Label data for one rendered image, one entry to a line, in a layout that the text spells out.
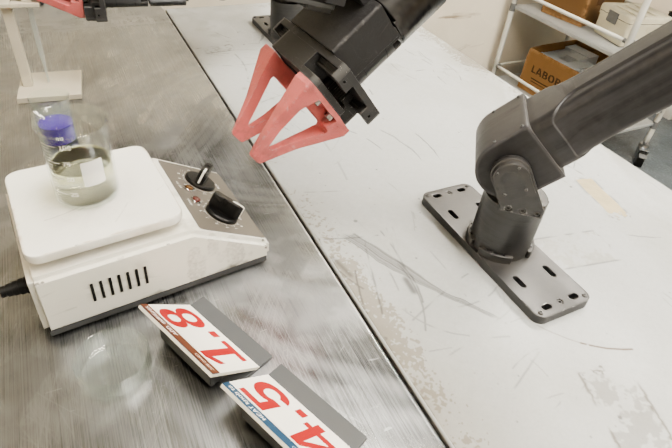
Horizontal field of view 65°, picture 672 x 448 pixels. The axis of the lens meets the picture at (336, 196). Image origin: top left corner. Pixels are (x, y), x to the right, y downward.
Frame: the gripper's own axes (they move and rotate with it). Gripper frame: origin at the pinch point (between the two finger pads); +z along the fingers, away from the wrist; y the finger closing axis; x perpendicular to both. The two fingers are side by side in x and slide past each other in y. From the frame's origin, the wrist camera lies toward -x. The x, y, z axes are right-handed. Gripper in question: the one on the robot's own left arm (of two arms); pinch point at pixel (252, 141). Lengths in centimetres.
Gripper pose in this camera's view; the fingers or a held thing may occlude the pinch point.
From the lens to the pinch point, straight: 45.0
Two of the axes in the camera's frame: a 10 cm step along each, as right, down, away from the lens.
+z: -7.2, 6.9, 0.2
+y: 5.3, 5.7, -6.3
